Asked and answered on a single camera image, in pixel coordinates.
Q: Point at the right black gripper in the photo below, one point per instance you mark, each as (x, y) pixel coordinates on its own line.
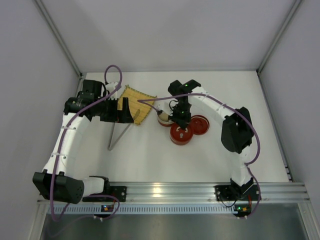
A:
(181, 119)

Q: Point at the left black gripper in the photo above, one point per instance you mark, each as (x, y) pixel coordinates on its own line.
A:
(120, 110)

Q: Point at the metal tongs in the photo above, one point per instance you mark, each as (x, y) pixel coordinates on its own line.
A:
(112, 143)

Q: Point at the red lid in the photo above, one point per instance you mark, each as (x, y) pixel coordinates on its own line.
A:
(199, 124)
(180, 136)

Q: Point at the steel red bowl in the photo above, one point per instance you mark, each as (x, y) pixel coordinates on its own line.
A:
(165, 124)

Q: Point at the round white bun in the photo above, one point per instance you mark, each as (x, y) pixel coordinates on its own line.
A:
(164, 117)

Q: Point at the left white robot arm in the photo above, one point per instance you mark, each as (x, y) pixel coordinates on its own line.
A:
(56, 181)

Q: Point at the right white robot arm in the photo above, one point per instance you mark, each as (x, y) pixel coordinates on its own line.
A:
(238, 135)

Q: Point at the bamboo mat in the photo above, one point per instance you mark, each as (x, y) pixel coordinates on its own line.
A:
(138, 110)

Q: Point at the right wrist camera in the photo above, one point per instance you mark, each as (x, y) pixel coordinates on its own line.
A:
(164, 107)

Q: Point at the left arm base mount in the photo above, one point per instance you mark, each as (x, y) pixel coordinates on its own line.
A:
(112, 194)

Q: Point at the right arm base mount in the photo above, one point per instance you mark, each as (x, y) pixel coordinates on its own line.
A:
(237, 193)

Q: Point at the slotted cable duct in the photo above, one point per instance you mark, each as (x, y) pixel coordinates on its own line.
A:
(148, 209)

